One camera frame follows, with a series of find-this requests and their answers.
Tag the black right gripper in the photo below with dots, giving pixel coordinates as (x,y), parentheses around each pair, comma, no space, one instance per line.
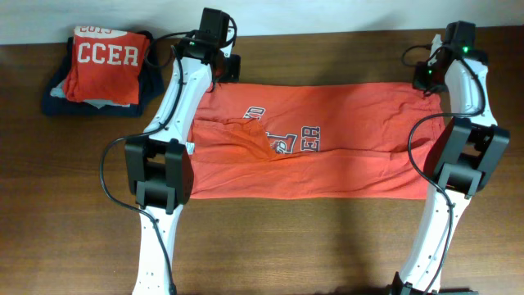
(419,82)

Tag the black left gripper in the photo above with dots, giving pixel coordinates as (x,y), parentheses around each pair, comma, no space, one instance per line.
(233,72)

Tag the red McKinney Boyd t-shirt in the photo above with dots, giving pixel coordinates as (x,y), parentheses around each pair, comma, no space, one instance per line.
(294,142)

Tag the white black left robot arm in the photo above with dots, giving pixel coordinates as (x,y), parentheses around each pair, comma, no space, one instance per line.
(160,173)

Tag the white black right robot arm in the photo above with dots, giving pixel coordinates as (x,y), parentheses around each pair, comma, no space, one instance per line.
(463,158)

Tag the folded navy blue shirt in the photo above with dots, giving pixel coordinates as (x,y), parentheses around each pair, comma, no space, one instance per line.
(151,85)

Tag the folded red soccer shirt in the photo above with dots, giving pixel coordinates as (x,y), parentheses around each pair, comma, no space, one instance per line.
(105,65)

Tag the folded light blue shirt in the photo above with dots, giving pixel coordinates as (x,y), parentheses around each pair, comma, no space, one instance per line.
(57,92)

